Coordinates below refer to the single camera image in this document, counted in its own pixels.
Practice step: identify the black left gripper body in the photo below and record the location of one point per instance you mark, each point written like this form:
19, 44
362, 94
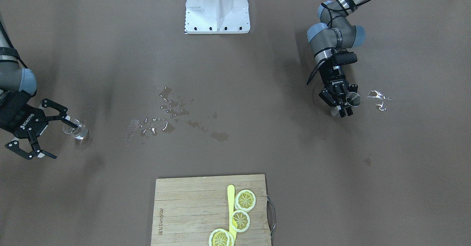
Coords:
333, 77

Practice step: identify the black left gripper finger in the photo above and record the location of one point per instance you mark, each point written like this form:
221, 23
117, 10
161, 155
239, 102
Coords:
335, 100
351, 99

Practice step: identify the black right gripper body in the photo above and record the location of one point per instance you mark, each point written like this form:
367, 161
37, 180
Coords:
15, 116

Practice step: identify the clear glass shaker cup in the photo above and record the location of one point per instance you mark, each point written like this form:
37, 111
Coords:
80, 132

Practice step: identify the steel measuring jigger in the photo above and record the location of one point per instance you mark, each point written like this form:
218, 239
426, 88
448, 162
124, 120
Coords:
339, 111

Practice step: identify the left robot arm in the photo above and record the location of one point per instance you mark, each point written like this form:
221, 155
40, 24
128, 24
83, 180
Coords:
331, 40

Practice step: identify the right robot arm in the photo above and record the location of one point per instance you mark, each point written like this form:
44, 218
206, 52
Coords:
16, 76

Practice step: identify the lemon slice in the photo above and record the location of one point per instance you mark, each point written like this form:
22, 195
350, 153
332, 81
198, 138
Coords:
245, 200
220, 237
239, 221

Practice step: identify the yellow plastic knife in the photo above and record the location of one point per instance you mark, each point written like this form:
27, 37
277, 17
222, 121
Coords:
230, 200

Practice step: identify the bamboo cutting board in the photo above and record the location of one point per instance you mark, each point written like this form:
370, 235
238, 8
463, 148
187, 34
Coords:
187, 210

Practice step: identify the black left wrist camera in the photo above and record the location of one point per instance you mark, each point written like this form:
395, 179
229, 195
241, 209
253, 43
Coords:
344, 58

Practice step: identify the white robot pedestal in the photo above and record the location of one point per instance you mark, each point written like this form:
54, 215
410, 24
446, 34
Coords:
217, 17

